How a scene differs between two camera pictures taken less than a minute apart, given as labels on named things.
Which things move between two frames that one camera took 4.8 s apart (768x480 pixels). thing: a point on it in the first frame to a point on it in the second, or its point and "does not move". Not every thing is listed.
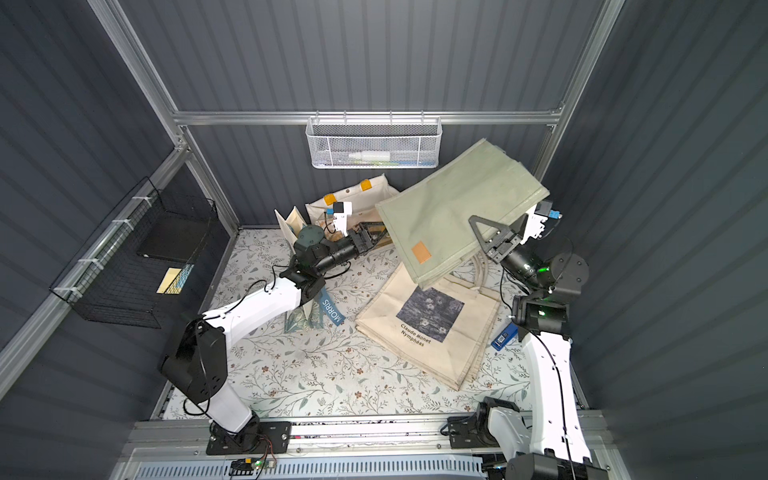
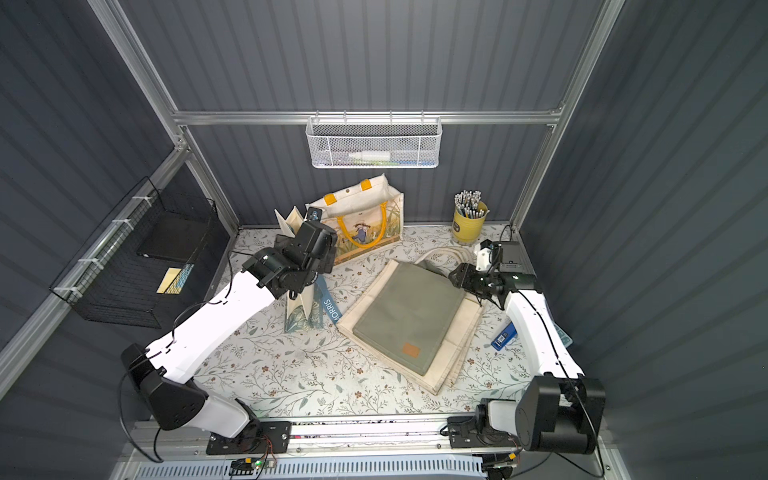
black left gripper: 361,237 to 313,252
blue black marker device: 509,332 does not move
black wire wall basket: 130,269 does not move
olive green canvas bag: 429,219 to 409,314
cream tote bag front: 443,331 to 449,351
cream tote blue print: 293,224 to 323,308
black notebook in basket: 175,236 does not move
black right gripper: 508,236 to 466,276
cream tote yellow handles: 364,200 does not move
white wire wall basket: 375,142 does not move
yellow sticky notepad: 172,282 does not move
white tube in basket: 371,155 does not move
